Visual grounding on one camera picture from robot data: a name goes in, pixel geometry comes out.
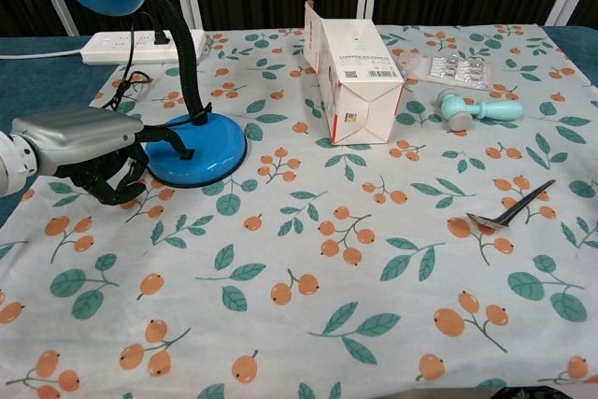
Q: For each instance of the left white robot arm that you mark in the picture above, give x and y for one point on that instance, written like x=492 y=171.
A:
x=9 y=163

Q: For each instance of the white power strip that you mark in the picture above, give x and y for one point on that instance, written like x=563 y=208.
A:
x=140 y=46

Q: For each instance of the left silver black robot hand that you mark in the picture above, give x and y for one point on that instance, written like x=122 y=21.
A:
x=75 y=137

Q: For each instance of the mint green massage hammer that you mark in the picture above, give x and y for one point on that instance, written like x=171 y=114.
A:
x=472 y=109

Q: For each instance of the blue desk lamp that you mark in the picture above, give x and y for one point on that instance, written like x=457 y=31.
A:
x=198 y=151

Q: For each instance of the fruit and leaf print tablecloth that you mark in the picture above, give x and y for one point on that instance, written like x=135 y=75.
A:
x=299 y=254

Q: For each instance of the white cardboard box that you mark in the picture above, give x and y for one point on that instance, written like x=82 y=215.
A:
x=360 y=86

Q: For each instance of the clear pill blister pack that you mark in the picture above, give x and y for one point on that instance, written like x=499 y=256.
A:
x=451 y=69

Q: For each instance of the black metal spoon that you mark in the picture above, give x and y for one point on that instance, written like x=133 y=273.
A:
x=514 y=209

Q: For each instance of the black object at table edge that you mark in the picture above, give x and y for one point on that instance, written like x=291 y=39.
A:
x=525 y=392

